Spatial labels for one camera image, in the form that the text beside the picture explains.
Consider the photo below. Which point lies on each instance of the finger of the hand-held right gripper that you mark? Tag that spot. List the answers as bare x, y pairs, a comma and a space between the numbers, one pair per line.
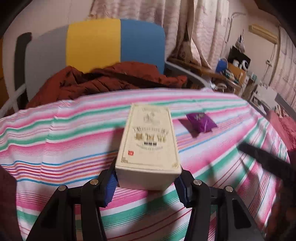
266, 160

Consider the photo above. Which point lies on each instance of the black rolled mat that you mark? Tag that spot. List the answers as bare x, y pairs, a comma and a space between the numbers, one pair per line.
20, 60

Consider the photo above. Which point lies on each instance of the wall air conditioner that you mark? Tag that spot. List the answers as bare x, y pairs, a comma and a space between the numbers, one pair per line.
263, 33

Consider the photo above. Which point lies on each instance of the pink red blanket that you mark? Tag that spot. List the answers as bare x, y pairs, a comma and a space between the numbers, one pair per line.
283, 127

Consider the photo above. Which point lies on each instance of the cream cardboard box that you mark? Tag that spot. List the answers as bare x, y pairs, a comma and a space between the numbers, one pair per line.
148, 143

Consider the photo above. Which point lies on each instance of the patterned white curtain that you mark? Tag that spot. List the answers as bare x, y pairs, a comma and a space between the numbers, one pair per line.
185, 23

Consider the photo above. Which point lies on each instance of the cluttered wooden desk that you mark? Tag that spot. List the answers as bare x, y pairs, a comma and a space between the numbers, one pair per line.
231, 78

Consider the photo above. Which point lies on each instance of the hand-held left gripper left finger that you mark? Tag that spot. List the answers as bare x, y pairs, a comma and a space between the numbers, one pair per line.
109, 190

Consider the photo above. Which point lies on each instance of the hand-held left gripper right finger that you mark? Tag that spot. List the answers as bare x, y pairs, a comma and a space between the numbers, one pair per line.
182, 190

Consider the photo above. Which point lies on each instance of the grey yellow blue chair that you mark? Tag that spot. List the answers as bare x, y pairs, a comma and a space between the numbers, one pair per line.
92, 41

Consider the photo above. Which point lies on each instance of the striped pink green tablecloth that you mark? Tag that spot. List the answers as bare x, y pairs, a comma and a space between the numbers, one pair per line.
69, 139

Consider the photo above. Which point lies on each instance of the dark red jacket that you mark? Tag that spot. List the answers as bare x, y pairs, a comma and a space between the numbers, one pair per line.
92, 83

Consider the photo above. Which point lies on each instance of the blue globe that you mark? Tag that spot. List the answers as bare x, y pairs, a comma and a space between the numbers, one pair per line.
222, 65

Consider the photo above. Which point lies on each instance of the purple packet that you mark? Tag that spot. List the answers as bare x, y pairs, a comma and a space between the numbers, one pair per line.
201, 122

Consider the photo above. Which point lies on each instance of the person's maroon clothing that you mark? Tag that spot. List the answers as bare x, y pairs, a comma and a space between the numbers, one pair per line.
8, 204

